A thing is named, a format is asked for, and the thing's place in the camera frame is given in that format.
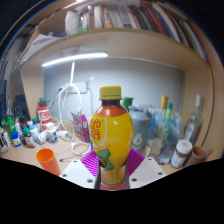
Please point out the clear glass bottle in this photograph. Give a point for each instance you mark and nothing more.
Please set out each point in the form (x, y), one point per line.
(193, 126)

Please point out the tall green bottle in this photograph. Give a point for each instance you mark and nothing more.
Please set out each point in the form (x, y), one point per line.
(127, 102)

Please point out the grey shaker bottle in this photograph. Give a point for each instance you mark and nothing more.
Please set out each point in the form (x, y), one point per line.
(140, 133)

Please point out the red and white can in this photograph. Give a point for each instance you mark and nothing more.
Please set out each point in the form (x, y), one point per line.
(43, 116)

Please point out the wooden shelf unit with books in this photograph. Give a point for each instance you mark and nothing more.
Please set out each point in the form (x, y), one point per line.
(133, 43)

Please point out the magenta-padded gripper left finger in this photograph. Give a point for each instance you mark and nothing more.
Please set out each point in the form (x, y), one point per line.
(76, 171)

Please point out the brown mug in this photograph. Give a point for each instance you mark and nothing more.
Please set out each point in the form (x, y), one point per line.
(196, 156)

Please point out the white-lidded jar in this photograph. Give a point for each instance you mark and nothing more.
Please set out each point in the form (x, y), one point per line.
(180, 153)

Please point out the yellow drink bottle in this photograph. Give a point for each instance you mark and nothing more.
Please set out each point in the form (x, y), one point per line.
(111, 133)

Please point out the orange plastic cup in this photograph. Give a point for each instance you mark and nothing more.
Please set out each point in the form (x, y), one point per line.
(48, 160)

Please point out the white power strip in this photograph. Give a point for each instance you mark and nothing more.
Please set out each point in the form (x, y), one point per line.
(76, 88)

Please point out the white light bar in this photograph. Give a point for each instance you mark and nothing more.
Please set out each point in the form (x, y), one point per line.
(75, 59)

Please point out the green-capped clear bottle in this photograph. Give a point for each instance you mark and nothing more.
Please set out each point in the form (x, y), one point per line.
(169, 113)

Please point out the yellow-capped clear bottle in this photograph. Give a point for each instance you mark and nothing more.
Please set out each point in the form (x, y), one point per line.
(164, 101)

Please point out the blue-labelled white bottle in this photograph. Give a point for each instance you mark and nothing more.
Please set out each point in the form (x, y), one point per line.
(16, 140)

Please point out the small green plastic bottle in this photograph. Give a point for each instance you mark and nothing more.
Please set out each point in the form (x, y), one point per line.
(10, 124)

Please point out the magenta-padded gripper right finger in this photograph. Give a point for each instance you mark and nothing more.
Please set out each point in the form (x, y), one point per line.
(146, 170)

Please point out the magenta pouch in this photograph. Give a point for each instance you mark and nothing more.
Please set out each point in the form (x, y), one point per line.
(81, 128)

